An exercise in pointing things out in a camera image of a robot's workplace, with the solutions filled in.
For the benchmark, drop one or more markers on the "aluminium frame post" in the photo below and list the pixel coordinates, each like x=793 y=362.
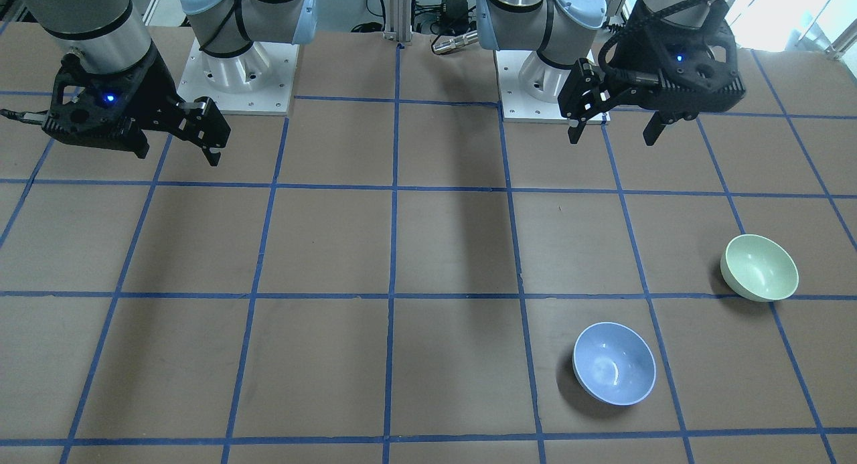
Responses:
x=397 y=18

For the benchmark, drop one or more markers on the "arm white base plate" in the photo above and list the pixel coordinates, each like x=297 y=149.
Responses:
x=529 y=87
x=259 y=82

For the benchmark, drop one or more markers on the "blue bowl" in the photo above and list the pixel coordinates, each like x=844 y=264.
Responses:
x=614 y=364

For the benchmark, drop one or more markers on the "black power adapter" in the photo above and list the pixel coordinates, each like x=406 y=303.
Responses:
x=454 y=11

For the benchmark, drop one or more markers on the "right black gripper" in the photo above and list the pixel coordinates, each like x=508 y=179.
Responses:
x=152 y=82

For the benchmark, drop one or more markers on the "green bowl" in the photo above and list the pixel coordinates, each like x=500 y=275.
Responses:
x=758 y=269

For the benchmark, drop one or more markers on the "silver metal cylinder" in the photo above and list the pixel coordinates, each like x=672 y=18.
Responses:
x=458 y=42

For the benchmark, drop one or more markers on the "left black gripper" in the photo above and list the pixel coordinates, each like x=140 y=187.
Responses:
x=631 y=57

